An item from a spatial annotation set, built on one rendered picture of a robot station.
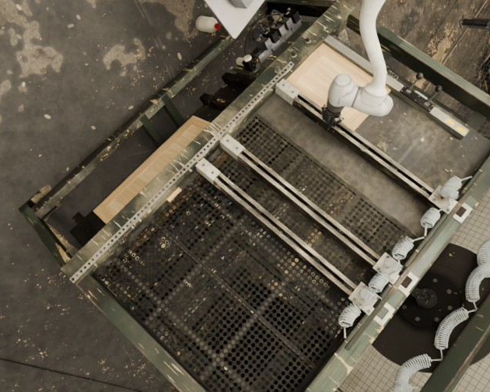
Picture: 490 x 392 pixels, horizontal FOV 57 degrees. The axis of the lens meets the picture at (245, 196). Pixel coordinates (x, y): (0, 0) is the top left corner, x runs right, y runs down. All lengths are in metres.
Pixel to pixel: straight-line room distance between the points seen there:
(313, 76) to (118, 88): 1.24
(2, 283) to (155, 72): 1.68
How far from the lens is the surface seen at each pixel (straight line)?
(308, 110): 2.50
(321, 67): 2.72
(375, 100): 2.11
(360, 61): 2.75
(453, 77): 2.84
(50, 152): 3.01
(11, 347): 3.60
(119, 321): 2.25
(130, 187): 2.89
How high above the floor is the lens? 2.75
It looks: 44 degrees down
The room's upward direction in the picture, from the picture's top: 120 degrees clockwise
